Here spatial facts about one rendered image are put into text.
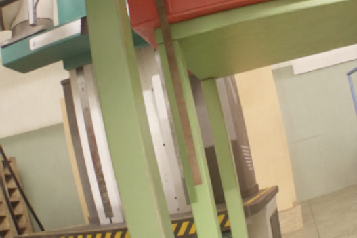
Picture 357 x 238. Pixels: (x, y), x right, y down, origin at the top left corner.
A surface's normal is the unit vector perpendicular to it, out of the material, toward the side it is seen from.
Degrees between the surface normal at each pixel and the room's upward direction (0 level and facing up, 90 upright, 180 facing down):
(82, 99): 90
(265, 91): 90
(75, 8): 90
